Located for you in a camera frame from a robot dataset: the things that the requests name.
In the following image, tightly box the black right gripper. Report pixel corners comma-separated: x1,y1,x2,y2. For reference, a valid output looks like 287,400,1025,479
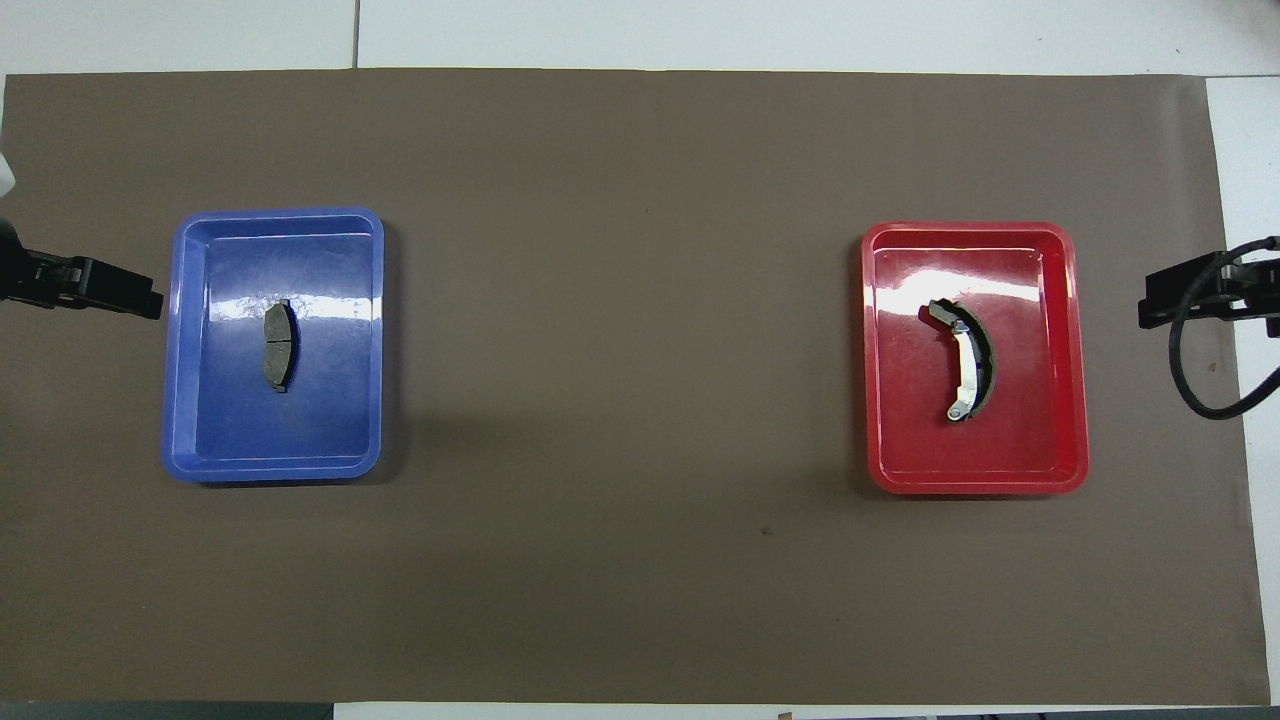
1138,253,1280,338

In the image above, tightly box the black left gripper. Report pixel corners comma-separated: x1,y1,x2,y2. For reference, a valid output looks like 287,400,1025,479
0,220,164,321

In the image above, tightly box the dark brake pad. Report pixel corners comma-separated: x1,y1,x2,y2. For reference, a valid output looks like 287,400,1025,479
262,298,299,394

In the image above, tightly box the curved brake shoe white web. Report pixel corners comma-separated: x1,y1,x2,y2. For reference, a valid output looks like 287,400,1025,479
927,299,998,424

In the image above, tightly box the blue plastic tray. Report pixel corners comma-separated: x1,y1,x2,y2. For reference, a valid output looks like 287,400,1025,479
161,207,386,485

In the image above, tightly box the red plastic tray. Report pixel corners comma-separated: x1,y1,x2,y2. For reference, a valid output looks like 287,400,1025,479
860,221,1090,496

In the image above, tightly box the brown table mat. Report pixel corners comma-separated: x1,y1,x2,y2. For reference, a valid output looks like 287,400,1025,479
0,68,1272,706

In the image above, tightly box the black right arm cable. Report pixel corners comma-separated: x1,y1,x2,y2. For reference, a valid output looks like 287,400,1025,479
1169,236,1280,421

